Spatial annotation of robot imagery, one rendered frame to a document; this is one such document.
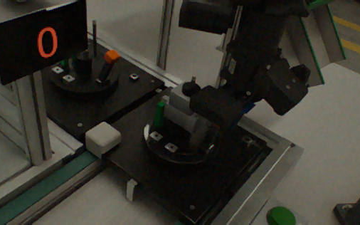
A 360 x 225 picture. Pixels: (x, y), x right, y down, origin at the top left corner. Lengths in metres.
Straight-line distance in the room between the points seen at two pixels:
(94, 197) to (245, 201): 0.25
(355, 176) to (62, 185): 0.62
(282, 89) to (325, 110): 0.59
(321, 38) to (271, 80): 0.53
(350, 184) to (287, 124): 0.20
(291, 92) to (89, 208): 0.37
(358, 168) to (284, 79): 0.49
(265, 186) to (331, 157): 0.31
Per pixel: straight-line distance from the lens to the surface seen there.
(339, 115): 1.06
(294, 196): 0.79
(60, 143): 0.67
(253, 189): 0.64
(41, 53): 0.45
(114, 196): 0.64
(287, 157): 0.71
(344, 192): 0.86
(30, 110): 0.55
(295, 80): 0.50
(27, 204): 0.60
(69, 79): 0.73
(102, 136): 0.63
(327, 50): 0.99
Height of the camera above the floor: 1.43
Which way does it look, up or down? 41 degrees down
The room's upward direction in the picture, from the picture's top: 11 degrees clockwise
